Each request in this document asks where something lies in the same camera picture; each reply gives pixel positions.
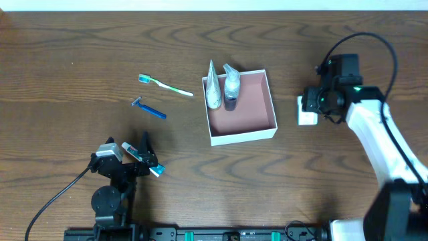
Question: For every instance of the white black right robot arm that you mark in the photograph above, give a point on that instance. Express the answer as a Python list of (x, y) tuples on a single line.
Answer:
[(399, 211)]

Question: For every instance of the clear bottle dark blue cap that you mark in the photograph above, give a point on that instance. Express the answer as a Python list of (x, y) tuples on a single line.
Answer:
[(231, 87)]

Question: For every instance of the small teal white toothpaste tube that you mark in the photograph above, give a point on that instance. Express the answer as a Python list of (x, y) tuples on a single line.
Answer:
[(157, 171)]

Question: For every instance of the blue disposable razor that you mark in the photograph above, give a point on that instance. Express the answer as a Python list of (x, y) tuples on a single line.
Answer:
[(146, 108)]

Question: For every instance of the green white toothbrush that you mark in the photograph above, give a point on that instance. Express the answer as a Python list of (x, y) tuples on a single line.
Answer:
[(147, 79)]

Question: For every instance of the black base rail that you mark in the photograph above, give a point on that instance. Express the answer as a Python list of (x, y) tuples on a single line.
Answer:
[(140, 233)]

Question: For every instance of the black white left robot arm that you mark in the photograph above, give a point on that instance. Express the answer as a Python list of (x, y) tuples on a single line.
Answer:
[(113, 203)]

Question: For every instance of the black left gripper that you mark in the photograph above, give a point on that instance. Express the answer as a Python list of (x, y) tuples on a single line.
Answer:
[(127, 167)]

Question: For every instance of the green white soap box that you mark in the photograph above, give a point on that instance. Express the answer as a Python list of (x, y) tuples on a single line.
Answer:
[(305, 118)]

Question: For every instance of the white cardboard box pink interior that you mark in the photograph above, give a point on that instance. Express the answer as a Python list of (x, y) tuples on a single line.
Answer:
[(252, 119)]

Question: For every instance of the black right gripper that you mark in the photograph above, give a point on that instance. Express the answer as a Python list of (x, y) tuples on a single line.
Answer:
[(308, 105)]

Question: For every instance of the white squeeze tube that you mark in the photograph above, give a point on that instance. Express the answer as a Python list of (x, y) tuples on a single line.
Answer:
[(213, 91)]

